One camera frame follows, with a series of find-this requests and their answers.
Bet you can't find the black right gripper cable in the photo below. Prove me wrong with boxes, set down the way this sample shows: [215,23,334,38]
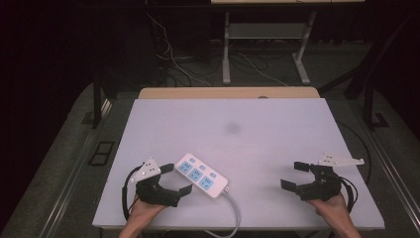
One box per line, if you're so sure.
[340,177,360,214]

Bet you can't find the grey power strip cable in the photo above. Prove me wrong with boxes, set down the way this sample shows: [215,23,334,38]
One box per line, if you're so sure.
[203,189,242,238]

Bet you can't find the long white floor cable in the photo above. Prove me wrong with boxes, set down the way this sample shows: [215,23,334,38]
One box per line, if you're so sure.
[145,11,213,88]

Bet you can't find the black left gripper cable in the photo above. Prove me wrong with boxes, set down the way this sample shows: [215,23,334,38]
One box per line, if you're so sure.
[120,165,144,222]

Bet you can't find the thin black stand post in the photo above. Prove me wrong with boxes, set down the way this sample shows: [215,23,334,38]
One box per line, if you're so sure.
[91,70,103,130]

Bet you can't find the grey metal stand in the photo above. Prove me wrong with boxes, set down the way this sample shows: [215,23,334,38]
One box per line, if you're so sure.
[221,11,317,86]

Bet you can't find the person's right hand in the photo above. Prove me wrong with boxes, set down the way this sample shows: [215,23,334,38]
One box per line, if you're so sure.
[305,192,354,229]

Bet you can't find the short white floor cable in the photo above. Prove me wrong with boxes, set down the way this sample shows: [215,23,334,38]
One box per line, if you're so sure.
[237,52,289,87]

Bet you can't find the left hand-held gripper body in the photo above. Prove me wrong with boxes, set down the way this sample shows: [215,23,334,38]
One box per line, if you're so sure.
[130,158,182,207]

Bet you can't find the black stand with foot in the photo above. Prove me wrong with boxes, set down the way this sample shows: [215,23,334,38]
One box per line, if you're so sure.
[362,83,391,131]

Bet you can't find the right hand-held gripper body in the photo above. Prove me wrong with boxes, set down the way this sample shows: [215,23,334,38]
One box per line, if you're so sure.
[296,152,366,202]

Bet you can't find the person's left hand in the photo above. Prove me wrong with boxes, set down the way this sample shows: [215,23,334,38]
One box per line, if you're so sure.
[127,195,167,228]

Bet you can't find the black floor cable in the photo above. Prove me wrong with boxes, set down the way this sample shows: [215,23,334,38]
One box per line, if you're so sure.
[335,120,373,186]

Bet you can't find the black floor frame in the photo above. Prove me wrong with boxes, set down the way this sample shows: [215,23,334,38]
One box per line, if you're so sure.
[87,141,116,167]

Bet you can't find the white power strip blue sockets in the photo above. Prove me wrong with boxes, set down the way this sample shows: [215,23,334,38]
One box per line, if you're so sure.
[173,152,230,199]

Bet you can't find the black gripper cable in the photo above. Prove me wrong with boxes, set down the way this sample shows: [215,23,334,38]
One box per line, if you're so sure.
[120,165,144,222]
[340,177,360,214]

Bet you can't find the wooden table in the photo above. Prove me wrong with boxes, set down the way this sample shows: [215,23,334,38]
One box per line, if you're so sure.
[138,86,321,100]

